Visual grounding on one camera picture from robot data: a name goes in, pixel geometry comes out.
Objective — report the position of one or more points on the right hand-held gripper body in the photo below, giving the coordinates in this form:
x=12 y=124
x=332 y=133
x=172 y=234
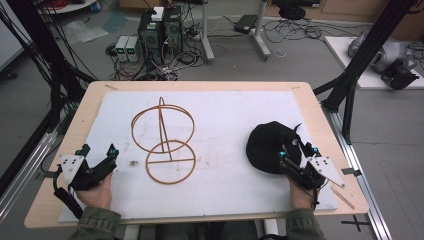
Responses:
x=316 y=171

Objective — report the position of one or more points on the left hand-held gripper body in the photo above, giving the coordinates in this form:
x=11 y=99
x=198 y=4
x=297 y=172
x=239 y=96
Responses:
x=72 y=168

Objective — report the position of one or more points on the black hat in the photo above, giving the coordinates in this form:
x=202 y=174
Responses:
x=268 y=146

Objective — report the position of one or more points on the person's right hand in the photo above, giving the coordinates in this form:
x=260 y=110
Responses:
x=300 y=197

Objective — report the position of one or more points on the person's left hand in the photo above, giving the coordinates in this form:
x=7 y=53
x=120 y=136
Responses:
x=96 y=195

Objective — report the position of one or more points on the thin wooden stick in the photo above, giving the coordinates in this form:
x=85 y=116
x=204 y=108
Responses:
x=343 y=198

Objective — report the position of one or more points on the white foam mat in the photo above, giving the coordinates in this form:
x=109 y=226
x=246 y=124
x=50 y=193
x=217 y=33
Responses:
x=216 y=126

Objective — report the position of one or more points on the white board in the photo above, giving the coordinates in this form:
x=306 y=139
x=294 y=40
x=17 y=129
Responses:
x=363 y=71

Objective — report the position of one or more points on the grey power supply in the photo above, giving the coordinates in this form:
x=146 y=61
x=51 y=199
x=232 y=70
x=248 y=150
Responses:
x=121 y=48
x=132 y=49

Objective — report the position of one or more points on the black device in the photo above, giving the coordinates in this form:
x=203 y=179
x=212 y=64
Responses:
x=398 y=76

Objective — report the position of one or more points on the clear plastic sheet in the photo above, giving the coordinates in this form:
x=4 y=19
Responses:
x=83 y=31

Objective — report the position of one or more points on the grey helmet device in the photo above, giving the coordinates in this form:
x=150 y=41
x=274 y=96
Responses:
x=383 y=53

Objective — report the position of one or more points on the black computer tower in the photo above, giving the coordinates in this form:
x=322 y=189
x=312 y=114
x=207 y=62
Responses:
x=151 y=35
x=173 y=30

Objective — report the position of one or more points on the grey table leg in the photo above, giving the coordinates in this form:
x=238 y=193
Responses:
x=206 y=33
x=261 y=31

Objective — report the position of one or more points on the black flat box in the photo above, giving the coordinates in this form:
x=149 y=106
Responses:
x=245 y=23

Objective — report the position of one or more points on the black stool base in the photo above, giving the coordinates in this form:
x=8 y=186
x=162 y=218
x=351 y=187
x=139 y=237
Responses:
x=292 y=12

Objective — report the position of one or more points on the blue tape roll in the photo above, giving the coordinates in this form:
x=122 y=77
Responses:
x=95 y=6

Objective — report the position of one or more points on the white box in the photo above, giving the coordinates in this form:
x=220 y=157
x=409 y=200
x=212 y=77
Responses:
x=157 y=13

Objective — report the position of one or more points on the aluminium rail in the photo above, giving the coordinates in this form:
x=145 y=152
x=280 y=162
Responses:
x=23 y=168
x=361 y=180

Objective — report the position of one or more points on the black metal frame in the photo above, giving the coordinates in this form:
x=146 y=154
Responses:
x=363 y=60
x=36 y=56

